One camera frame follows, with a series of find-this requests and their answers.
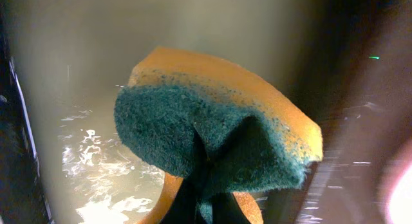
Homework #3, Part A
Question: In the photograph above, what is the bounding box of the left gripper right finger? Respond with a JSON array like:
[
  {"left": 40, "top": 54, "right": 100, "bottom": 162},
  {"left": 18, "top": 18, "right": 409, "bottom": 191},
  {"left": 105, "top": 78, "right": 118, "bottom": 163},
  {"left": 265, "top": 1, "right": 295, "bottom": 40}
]
[{"left": 211, "top": 193, "right": 250, "bottom": 224}]

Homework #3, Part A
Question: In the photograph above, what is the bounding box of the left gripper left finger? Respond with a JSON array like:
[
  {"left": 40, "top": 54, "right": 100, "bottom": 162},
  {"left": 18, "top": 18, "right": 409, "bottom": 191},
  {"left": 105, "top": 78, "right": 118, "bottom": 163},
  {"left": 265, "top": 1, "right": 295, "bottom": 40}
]
[{"left": 160, "top": 133, "right": 209, "bottom": 224}]

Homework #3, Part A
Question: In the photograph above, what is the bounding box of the green and yellow sponge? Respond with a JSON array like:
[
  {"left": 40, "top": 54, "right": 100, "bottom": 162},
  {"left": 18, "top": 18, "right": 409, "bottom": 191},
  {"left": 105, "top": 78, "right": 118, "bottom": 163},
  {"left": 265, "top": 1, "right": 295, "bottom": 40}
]
[{"left": 114, "top": 47, "right": 323, "bottom": 223}]

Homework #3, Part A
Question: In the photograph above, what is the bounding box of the white plate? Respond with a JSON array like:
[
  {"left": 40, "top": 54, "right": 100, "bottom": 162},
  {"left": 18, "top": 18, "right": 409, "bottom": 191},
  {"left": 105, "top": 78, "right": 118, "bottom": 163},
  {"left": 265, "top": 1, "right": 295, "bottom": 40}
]
[{"left": 378, "top": 142, "right": 411, "bottom": 224}]

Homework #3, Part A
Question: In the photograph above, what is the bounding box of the large dark serving tray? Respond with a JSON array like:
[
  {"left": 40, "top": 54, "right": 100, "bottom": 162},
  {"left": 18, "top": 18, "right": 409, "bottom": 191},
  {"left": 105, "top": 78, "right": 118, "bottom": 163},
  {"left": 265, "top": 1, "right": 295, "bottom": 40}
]
[{"left": 264, "top": 0, "right": 411, "bottom": 223}]

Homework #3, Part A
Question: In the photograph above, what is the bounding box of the small black soapy-water tray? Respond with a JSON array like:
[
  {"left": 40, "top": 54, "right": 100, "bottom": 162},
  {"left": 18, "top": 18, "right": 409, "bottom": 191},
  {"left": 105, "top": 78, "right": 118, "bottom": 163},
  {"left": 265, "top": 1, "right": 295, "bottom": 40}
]
[{"left": 1, "top": 0, "right": 324, "bottom": 223}]

